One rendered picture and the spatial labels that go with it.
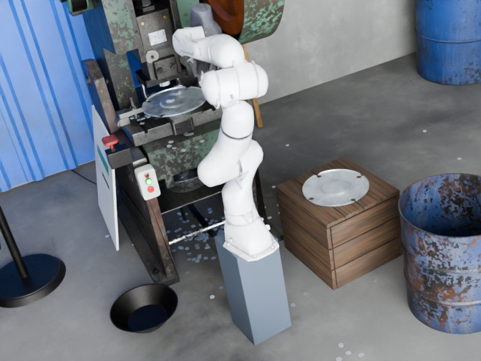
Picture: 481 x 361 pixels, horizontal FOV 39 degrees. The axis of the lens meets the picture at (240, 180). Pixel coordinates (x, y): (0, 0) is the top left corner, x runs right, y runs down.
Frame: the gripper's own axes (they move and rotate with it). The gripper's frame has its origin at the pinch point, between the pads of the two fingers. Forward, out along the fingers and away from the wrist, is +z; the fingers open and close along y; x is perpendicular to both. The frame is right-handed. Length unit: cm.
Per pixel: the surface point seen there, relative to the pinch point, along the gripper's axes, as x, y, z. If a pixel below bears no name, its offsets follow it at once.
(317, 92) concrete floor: 72, 122, 135
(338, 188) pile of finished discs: -54, 39, 34
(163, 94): 16.7, -11.0, 20.8
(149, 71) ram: 17.6, -16.1, 4.5
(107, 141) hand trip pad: -3.3, -44.7, 13.3
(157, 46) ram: 21.4, -10.6, -4.0
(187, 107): -2.3, -7.7, 11.6
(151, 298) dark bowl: -48, -48, 74
